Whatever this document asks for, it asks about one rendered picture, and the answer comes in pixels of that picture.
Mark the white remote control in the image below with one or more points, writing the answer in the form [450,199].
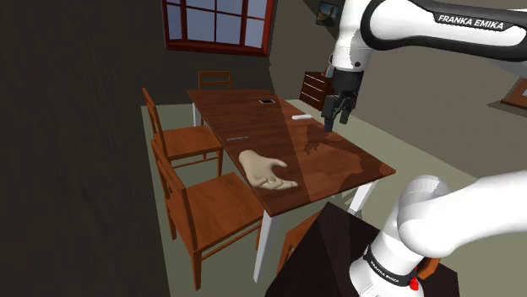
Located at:
[302,117]

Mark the red framed window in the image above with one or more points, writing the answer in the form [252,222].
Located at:
[218,24]

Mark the dark framed wall picture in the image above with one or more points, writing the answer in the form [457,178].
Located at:
[328,13]

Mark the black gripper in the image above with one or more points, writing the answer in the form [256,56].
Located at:
[346,81]

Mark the wooden dining table white legs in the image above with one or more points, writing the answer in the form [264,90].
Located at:
[255,123]

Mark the beige hand figure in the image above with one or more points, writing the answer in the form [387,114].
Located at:
[260,168]

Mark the dark robot stand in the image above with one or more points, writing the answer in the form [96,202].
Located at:
[325,255]

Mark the wooden chest of drawers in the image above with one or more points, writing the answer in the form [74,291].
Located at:
[315,88]

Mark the thin dark pen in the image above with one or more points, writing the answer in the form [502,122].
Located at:
[237,138]

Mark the black phone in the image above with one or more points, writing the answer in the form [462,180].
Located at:
[267,101]

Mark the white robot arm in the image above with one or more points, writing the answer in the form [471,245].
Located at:
[436,214]

